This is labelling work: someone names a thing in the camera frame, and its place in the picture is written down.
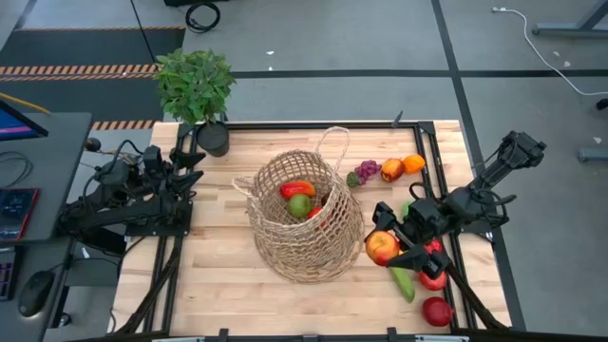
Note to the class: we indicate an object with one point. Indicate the green plant in black pot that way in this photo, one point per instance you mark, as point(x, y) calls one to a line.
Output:
point(195, 85)

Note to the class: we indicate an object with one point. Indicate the black chair caster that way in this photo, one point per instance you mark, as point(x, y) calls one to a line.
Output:
point(602, 103)

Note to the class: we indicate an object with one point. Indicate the dark red apple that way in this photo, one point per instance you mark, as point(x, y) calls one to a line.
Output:
point(437, 311)

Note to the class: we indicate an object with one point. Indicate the black computer mouse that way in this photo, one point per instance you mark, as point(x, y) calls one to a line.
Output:
point(35, 292)

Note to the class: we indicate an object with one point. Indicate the yellow bell pepper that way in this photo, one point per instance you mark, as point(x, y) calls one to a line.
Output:
point(382, 247)

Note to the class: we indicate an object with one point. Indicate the yellow red peach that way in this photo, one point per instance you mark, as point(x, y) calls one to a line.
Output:
point(392, 169)

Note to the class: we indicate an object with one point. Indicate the grey table foot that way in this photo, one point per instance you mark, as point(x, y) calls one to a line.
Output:
point(594, 154)

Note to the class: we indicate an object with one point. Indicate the black mat with hazard stripes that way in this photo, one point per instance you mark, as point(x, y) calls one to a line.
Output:
point(85, 47)

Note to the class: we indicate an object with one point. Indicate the purple grape bunch green leaf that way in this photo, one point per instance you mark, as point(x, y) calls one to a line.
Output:
point(368, 169)

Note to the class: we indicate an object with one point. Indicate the tablet with red case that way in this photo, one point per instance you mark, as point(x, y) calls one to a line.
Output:
point(14, 211)

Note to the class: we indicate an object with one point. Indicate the black aluminium frame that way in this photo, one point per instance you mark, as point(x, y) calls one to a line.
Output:
point(285, 125)

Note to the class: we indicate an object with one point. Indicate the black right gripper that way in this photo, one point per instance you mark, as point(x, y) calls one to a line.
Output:
point(425, 219)

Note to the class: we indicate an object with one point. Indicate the green pear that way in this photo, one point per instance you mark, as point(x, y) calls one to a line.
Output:
point(299, 205)

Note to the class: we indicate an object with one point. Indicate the red tomato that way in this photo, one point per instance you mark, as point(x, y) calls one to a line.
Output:
point(314, 212)

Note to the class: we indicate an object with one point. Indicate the orange fruit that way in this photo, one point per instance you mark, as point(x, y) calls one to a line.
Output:
point(413, 164)

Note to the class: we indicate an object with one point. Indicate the red orange mango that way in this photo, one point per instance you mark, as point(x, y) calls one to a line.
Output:
point(297, 189)

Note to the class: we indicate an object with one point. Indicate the computer monitor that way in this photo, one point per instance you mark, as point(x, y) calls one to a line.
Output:
point(14, 126)

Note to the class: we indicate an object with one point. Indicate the black keyboard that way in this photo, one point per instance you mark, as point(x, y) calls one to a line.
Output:
point(5, 273)

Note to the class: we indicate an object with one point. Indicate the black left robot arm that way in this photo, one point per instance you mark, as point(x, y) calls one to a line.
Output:
point(123, 214)

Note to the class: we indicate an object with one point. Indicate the black round knob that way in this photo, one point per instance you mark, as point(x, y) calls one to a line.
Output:
point(92, 144)

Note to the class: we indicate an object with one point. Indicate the green cucumber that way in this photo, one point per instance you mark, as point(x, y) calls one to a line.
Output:
point(404, 285)

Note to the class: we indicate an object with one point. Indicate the dark grey desk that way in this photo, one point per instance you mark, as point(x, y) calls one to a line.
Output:
point(47, 256)

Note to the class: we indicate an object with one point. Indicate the workshop table with grey legs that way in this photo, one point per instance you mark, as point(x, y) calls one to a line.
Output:
point(565, 31)

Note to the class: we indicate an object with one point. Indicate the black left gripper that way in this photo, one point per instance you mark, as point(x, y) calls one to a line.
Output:
point(164, 180)

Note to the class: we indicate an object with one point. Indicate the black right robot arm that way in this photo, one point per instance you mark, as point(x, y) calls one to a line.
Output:
point(494, 171)

